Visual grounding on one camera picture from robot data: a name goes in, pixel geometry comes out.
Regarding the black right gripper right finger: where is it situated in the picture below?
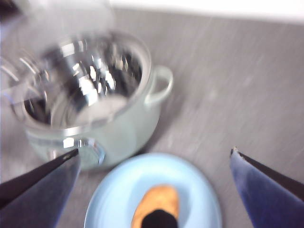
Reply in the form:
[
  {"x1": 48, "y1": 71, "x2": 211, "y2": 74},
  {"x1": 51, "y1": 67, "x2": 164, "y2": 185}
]
[{"x1": 229, "y1": 146, "x2": 304, "y2": 228}]

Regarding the glass lid with green knob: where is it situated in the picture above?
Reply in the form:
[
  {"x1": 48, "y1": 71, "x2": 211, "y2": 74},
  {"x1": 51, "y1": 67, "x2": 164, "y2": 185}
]
[{"x1": 0, "y1": 0, "x2": 117, "y2": 110}]

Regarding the blue round plate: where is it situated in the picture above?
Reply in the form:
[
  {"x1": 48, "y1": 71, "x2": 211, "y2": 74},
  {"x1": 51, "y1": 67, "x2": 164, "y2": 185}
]
[{"x1": 84, "y1": 152, "x2": 223, "y2": 228}]

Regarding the brown potato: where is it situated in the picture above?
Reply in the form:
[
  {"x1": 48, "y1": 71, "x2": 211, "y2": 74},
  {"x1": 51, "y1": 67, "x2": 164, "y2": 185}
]
[{"x1": 131, "y1": 184, "x2": 180, "y2": 228}]

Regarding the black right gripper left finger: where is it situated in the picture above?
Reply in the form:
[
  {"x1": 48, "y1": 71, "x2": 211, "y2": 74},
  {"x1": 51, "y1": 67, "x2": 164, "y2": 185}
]
[{"x1": 0, "y1": 148, "x2": 82, "y2": 228}]

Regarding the pale green electric steamer pot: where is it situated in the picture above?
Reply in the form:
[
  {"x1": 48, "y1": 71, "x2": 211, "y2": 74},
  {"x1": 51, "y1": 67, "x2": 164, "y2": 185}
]
[{"x1": 23, "y1": 30, "x2": 174, "y2": 171}]

